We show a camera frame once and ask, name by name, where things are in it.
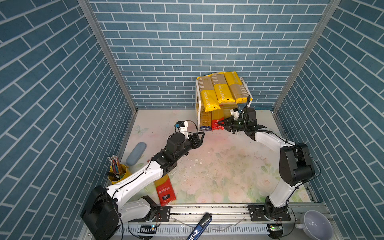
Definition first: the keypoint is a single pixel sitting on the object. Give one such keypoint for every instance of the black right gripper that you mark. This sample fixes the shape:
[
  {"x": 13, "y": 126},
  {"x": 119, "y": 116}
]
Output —
[{"x": 228, "y": 124}]

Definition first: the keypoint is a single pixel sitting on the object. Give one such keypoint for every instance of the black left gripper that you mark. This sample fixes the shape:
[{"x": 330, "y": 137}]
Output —
[{"x": 194, "y": 139}]

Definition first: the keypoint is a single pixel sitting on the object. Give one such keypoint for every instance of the red spaghetti bag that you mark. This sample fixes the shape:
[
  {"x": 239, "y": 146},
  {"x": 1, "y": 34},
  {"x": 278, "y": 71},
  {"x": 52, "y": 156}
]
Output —
[
  {"x": 165, "y": 190},
  {"x": 217, "y": 116}
]

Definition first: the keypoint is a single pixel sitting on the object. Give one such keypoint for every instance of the blue moli pasta bag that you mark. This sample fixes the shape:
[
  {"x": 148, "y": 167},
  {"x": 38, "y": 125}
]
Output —
[{"x": 206, "y": 121}]

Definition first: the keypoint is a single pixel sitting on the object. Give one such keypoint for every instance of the yellow pastatime bag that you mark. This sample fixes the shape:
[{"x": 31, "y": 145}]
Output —
[
  {"x": 208, "y": 94},
  {"x": 237, "y": 88},
  {"x": 222, "y": 89}
]

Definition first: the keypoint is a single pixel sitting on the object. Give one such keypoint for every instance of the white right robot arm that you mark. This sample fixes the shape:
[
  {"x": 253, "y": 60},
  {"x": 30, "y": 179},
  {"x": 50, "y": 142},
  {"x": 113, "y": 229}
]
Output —
[{"x": 296, "y": 165}]

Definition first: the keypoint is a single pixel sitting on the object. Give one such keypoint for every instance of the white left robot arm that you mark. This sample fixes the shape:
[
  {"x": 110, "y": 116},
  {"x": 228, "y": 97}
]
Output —
[{"x": 107, "y": 209}]

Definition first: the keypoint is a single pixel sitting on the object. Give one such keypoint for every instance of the wooden two-tier shelf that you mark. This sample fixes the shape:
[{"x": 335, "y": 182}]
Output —
[{"x": 225, "y": 107}]

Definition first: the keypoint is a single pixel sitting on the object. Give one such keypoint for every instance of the grey-blue glasses case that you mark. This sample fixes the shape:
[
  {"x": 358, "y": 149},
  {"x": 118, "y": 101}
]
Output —
[{"x": 136, "y": 154}]

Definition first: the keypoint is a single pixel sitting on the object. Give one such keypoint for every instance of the yellow pencil cup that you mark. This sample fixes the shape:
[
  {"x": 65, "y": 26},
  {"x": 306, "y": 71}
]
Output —
[{"x": 117, "y": 171}]

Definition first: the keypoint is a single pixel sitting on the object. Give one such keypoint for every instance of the blue black handheld tool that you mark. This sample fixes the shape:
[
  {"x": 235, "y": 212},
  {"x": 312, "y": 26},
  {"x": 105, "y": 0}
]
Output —
[{"x": 200, "y": 227}]

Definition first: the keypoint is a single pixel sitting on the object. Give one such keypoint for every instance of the white bowl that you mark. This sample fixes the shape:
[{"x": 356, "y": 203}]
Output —
[{"x": 315, "y": 225}]

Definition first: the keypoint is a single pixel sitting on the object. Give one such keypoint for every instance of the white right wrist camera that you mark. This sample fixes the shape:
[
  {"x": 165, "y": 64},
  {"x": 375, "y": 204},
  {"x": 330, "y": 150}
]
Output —
[{"x": 235, "y": 113}]

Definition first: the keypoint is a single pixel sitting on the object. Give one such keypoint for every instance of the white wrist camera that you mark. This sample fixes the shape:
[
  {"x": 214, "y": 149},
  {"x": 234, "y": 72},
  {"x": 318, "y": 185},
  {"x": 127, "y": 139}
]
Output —
[
  {"x": 182, "y": 127},
  {"x": 235, "y": 113}
]

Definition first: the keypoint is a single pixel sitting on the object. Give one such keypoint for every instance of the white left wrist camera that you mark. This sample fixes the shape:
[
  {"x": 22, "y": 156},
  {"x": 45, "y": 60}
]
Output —
[{"x": 182, "y": 127}]

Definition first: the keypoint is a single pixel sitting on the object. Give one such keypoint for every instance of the aluminium mounting rail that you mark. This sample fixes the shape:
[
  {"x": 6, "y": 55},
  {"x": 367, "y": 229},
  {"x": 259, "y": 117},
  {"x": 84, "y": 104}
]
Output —
[{"x": 228, "y": 222}]

